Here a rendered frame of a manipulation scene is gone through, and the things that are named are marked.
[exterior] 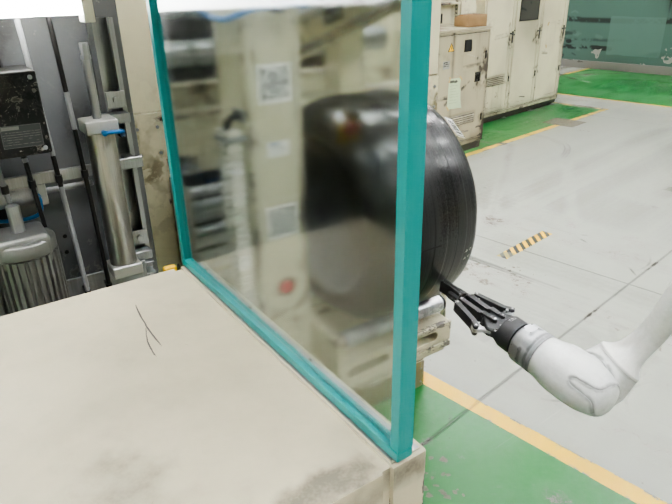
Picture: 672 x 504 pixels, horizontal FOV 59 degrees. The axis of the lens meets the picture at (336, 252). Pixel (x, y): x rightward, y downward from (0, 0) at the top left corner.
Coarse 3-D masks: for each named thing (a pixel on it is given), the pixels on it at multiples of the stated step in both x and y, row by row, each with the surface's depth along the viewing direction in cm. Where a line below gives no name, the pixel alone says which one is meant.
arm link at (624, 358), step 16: (656, 304) 115; (656, 320) 115; (640, 336) 119; (656, 336) 117; (592, 352) 123; (608, 352) 121; (624, 352) 121; (640, 352) 119; (608, 368) 120; (624, 368) 119; (640, 368) 122; (624, 384) 120
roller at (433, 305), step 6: (426, 300) 156; (432, 300) 156; (438, 300) 157; (444, 300) 158; (420, 306) 154; (426, 306) 154; (432, 306) 155; (438, 306) 156; (444, 306) 158; (420, 312) 153; (426, 312) 154; (432, 312) 156; (420, 318) 154
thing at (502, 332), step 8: (488, 320) 128; (504, 320) 128; (512, 320) 124; (520, 320) 124; (488, 328) 125; (496, 328) 125; (504, 328) 123; (512, 328) 122; (520, 328) 122; (496, 336) 124; (504, 336) 123; (512, 336) 122; (504, 344) 123
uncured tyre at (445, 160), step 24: (432, 120) 134; (432, 144) 130; (456, 144) 134; (432, 168) 128; (456, 168) 131; (432, 192) 127; (456, 192) 130; (432, 216) 127; (456, 216) 131; (432, 240) 129; (456, 240) 133; (432, 264) 132; (456, 264) 138; (432, 288) 140
